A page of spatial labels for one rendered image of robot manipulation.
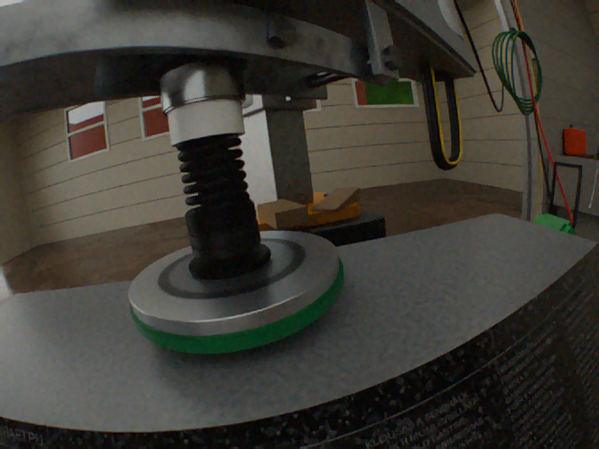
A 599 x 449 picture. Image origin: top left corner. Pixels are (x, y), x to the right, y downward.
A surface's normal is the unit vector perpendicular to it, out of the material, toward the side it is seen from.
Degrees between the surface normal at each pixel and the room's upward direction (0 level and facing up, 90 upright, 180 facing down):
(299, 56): 90
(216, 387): 0
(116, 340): 0
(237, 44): 90
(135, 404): 0
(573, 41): 90
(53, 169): 90
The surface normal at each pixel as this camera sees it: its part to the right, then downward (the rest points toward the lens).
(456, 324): -0.13, -0.96
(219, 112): 0.60, 0.12
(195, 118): 0.06, 0.24
